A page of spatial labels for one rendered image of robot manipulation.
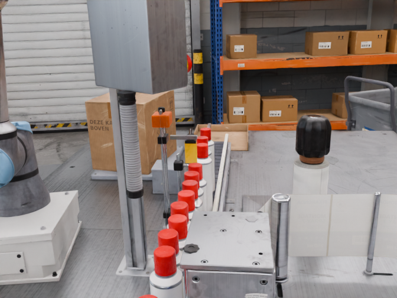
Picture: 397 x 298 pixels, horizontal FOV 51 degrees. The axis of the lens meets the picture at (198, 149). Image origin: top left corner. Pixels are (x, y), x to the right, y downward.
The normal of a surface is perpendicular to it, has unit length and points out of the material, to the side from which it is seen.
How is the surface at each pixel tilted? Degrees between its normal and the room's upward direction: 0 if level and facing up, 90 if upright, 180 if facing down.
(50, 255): 90
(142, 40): 90
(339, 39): 89
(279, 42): 90
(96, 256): 0
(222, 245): 0
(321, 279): 0
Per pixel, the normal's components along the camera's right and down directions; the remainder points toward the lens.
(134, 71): -0.66, 0.25
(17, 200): 0.36, -0.10
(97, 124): -0.30, 0.31
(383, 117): -0.92, 0.21
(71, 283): -0.03, -0.95
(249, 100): 0.02, 0.31
